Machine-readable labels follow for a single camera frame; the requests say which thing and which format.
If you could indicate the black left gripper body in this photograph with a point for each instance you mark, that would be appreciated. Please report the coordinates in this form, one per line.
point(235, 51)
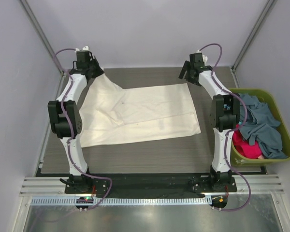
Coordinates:
point(90, 67)

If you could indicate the teal t shirt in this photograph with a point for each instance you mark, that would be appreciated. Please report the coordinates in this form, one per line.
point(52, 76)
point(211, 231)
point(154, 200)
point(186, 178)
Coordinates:
point(226, 107)

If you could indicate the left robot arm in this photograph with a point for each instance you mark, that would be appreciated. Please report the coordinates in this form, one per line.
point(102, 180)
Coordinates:
point(66, 122)

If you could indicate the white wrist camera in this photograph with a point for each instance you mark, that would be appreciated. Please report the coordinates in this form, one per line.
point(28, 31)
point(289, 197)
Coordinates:
point(85, 48)
point(205, 58)

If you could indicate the olive green plastic bin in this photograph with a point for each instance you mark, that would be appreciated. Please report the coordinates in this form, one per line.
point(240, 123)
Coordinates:
point(263, 96)

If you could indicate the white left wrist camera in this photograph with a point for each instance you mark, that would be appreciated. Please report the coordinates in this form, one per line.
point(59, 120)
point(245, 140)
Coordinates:
point(85, 48)

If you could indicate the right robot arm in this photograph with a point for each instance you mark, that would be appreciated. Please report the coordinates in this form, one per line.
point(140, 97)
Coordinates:
point(224, 116)

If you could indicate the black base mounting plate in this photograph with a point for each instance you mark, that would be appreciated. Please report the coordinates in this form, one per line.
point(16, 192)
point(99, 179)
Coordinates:
point(149, 186)

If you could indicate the white slotted cable duct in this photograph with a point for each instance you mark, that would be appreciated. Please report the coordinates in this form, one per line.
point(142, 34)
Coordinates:
point(88, 201)

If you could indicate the left aluminium corner post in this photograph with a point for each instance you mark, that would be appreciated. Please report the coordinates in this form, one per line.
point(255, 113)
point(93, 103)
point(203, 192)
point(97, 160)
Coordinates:
point(40, 32)

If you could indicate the right aluminium corner post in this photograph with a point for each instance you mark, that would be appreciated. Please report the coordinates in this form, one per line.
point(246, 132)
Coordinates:
point(254, 32)

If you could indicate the cream white t shirt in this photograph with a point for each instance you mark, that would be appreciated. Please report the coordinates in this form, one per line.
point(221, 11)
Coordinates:
point(112, 115)

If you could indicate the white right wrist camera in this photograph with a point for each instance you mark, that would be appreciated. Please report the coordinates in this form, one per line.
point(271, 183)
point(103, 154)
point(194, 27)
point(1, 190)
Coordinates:
point(205, 58)

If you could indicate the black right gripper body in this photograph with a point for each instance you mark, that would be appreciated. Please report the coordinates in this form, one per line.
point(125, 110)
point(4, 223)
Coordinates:
point(191, 79)

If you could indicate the aluminium corner post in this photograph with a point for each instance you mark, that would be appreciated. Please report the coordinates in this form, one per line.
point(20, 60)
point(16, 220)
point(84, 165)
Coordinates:
point(40, 32)
point(254, 32)

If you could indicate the aluminium frame rail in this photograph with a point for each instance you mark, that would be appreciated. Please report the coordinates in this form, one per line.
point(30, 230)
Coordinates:
point(51, 186)

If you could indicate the red t shirt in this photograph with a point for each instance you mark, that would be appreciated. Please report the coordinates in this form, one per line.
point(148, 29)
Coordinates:
point(243, 147)

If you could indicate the grey blue t shirt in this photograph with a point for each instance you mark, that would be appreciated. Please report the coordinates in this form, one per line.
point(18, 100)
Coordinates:
point(261, 127)

